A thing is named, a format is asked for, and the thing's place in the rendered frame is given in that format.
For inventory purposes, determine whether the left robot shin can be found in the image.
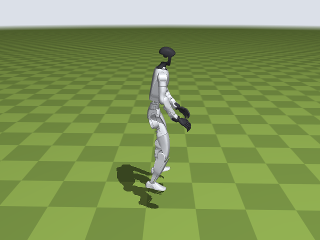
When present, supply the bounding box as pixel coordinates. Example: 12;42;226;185
154;147;162;160

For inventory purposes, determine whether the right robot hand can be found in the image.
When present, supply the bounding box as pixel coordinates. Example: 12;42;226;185
171;116;191;132

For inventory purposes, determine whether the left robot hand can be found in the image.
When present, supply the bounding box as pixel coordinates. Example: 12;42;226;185
174;102;190;119

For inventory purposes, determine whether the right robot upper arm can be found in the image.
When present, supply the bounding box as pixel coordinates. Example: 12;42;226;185
157;72;168;105

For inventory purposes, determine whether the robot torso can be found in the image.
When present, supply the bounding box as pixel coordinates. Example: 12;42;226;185
147;66;170;120

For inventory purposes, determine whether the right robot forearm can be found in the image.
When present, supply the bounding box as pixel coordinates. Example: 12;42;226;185
163;97;178;121

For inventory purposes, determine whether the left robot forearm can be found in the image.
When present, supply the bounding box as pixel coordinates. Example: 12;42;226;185
165;89;177;109

